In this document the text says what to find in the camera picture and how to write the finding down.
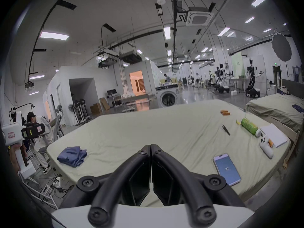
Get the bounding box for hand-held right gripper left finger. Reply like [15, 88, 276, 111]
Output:
[59, 144, 152, 224]

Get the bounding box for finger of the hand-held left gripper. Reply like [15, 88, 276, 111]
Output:
[24, 123, 46, 138]

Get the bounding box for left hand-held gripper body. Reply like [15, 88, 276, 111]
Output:
[2, 123, 36, 178]

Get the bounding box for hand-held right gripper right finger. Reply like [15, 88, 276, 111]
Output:
[151, 144, 246, 224]

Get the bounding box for person's left hand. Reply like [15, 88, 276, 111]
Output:
[8, 143, 27, 173]

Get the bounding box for smartphone with blue screen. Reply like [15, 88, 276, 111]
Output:
[213, 153, 241, 187]

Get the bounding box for standing fan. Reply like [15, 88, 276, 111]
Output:
[68, 104, 75, 126]

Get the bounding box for brown carton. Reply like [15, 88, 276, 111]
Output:
[99, 97, 111, 111]
[90, 103, 103, 115]

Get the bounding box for bed with pale green sheet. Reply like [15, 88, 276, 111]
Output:
[46, 99, 291, 205]

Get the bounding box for white hand controller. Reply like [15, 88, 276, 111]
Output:
[259, 132, 274, 159]

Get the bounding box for green can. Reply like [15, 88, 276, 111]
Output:
[241, 117, 261, 137]

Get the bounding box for table with white cloths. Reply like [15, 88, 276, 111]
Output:
[114, 91, 150, 107]

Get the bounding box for white washing machine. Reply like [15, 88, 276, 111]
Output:
[155, 83, 181, 108]

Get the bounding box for white paper sheets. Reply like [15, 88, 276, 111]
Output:
[260, 123, 288, 148]

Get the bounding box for white robot with black arms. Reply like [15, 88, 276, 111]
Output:
[214, 64, 230, 94]

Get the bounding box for white table with tray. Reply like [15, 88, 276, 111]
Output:
[226, 75, 248, 92]

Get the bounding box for dark grey headboard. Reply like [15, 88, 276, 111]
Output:
[281, 79, 304, 96]

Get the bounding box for grey photo umbrella on stand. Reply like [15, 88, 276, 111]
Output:
[271, 32, 292, 81]

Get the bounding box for bed with wooden frame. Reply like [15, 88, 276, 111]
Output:
[245, 93, 304, 169]

